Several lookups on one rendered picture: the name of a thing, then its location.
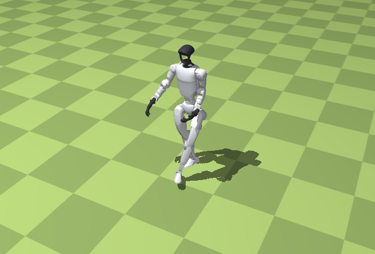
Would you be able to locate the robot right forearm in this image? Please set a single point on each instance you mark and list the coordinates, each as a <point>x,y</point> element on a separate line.
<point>159,93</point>

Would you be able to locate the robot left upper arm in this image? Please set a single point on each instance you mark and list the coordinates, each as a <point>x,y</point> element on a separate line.
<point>201,74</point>

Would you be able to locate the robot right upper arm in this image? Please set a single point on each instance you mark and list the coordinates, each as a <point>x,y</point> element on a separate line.
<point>171,74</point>

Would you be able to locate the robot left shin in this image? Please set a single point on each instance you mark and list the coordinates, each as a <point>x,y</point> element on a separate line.
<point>184,158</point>

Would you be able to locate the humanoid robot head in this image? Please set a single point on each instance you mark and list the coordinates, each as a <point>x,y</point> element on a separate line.
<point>186,50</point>

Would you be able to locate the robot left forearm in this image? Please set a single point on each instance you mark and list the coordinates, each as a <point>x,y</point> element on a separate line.
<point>199,101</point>

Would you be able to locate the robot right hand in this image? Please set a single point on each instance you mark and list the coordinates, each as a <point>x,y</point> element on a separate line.
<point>149,106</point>

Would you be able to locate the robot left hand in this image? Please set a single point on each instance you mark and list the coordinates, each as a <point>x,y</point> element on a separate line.
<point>194,113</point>

